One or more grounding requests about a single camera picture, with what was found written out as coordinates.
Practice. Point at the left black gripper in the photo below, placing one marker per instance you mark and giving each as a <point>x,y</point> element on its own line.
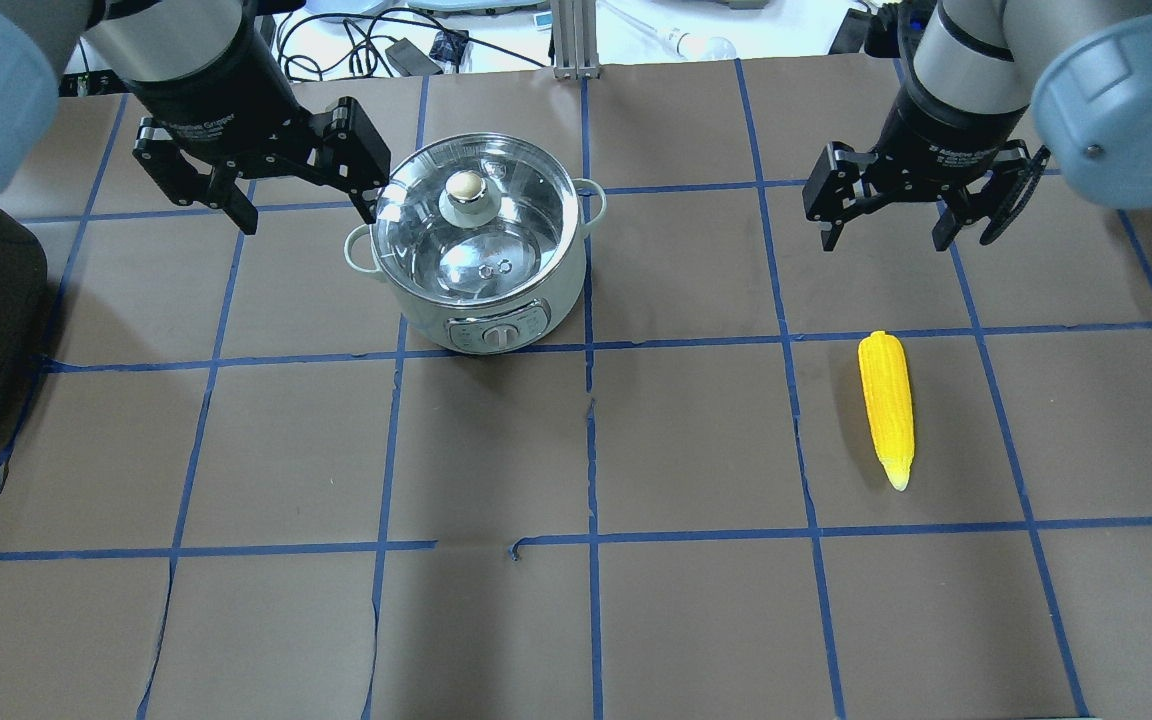
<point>218,98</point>

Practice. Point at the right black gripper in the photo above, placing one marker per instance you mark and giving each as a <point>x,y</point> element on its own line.
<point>951,122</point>

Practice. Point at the yellow corn cob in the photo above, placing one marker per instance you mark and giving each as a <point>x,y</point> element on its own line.
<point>888,399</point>

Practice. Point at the glass pot lid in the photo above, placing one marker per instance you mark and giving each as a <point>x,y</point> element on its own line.
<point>475,218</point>

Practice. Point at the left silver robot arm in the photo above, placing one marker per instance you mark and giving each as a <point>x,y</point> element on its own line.
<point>146,40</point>

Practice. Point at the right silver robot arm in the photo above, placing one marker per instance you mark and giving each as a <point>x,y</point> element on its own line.
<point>991,93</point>

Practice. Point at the pale green electric pot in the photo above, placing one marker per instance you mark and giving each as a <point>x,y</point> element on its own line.
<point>501,326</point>

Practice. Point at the black phone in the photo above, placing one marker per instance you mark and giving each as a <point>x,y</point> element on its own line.
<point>852,32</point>

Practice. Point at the black power adapter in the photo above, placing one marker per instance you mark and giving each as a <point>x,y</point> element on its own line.
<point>408,60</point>

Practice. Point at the white pipette tool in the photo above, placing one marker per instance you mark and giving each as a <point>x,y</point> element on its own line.
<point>683,44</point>

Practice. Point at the aluminium frame post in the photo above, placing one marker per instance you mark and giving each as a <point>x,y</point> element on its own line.
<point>573,36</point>

